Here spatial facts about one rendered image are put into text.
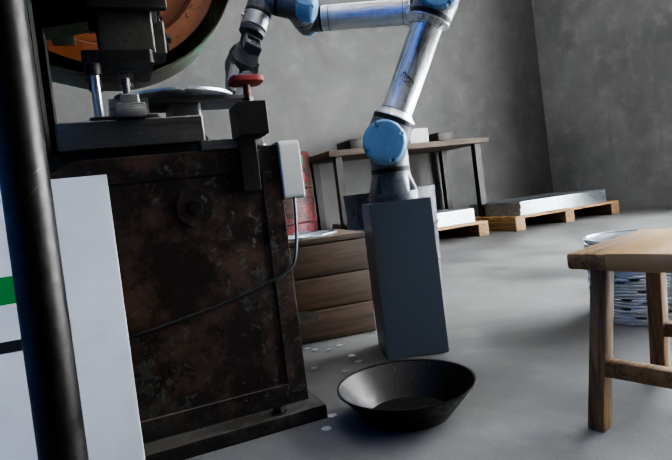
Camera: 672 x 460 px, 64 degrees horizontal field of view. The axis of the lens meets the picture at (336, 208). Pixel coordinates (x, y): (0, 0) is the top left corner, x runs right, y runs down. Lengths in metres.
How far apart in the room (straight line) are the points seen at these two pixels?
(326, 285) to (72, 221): 0.96
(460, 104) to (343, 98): 1.35
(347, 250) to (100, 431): 1.03
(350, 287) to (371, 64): 3.87
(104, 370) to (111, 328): 0.08
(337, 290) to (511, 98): 4.80
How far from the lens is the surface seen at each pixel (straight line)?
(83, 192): 1.17
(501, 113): 6.28
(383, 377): 1.35
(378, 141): 1.44
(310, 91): 5.19
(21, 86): 0.58
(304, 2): 1.57
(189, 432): 1.27
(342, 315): 1.89
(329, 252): 1.85
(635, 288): 1.81
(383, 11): 1.67
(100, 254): 1.14
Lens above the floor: 0.49
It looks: 1 degrees down
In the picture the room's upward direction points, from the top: 7 degrees counter-clockwise
